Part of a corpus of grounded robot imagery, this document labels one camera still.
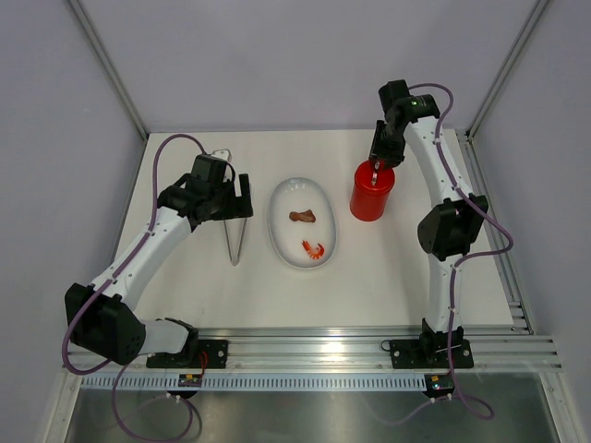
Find red round lid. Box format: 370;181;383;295
354;161;395;197

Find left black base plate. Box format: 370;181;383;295
146;339;229;369

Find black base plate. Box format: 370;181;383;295
146;339;229;369
389;339;475;369

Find white slotted cable duct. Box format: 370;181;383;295
81;372;452;392

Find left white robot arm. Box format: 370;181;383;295
63;154;254;367

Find red cylindrical container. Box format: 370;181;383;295
349;185;391;222

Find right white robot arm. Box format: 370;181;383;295
368;79;488;369

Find brown meat slice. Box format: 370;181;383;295
289;210;317;223

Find metal tongs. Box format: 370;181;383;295
223;218;247;267

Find right aluminium frame post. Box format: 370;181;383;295
464;0;552;142

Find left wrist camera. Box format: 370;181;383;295
211;150;232;163

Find red shrimp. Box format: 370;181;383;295
302;240;325;260

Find aluminium frame post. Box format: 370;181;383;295
66;0;149;142
464;0;552;142

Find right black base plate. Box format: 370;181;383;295
389;339;475;369

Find left aluminium frame post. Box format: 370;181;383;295
66;0;149;142

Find aluminium mounting rail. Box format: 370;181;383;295
61;325;563;374

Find white oval plate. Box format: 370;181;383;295
268;177;337;269

